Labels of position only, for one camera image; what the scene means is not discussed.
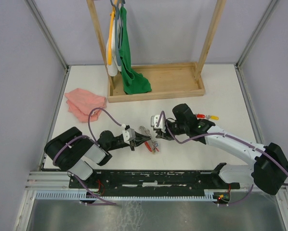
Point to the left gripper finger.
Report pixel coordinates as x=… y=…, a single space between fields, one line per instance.
x=140 y=141
x=141 y=137

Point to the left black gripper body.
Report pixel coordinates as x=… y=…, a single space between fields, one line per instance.
x=137 y=145

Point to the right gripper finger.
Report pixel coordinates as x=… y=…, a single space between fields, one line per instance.
x=162 y=136
x=159 y=132

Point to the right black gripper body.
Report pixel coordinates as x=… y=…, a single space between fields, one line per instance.
x=176 y=128

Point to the grey key holder with rings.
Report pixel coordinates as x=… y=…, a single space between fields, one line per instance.
x=151 y=144

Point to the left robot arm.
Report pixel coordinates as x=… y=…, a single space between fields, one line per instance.
x=68 y=150

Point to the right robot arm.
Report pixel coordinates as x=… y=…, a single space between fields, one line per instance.
x=265 y=166

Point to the red tag key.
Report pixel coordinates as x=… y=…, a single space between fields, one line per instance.
x=202 y=116

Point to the yellow tag key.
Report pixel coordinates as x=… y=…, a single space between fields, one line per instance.
x=212 y=117

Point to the wooden clothes rack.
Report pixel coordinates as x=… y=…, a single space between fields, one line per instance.
x=175 y=80

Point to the green hanging garment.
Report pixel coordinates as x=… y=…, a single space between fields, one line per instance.
x=133 y=82

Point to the pink folded cloth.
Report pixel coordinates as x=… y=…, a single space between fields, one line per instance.
x=80 y=103

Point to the white hanging garment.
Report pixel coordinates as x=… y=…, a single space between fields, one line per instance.
x=115 y=67

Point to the yellow clothes hanger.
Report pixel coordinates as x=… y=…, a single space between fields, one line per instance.
x=111 y=47

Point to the grey clothes hanger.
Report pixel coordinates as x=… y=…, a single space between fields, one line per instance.
x=116 y=30

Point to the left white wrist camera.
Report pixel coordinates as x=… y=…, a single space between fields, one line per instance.
x=128 y=134

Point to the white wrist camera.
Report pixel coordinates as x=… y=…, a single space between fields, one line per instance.
x=128 y=134
x=158 y=123

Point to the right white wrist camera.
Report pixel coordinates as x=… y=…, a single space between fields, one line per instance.
x=158 y=123

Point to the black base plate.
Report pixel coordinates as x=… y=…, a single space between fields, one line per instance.
x=150 y=183

